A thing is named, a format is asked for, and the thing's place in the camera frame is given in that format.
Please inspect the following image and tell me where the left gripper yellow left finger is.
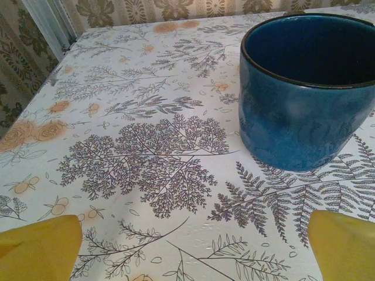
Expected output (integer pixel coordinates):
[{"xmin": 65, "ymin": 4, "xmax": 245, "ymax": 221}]
[{"xmin": 0, "ymin": 214, "xmax": 84, "ymax": 281}]

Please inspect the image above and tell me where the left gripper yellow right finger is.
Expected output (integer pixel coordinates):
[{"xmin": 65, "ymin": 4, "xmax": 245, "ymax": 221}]
[{"xmin": 306, "ymin": 210, "xmax": 375, "ymax": 281}]

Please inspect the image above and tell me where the dark blue ceramic mug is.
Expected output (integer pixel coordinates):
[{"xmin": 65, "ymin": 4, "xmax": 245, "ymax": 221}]
[{"xmin": 237, "ymin": 12, "xmax": 375, "ymax": 172}]

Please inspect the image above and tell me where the floral patterned table cover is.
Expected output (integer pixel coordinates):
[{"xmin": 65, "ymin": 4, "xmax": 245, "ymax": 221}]
[{"xmin": 0, "ymin": 8, "xmax": 375, "ymax": 281}]

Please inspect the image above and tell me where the aluminium frame post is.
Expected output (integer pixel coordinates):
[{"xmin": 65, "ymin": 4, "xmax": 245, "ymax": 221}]
[{"xmin": 22, "ymin": 0, "xmax": 79, "ymax": 62}]

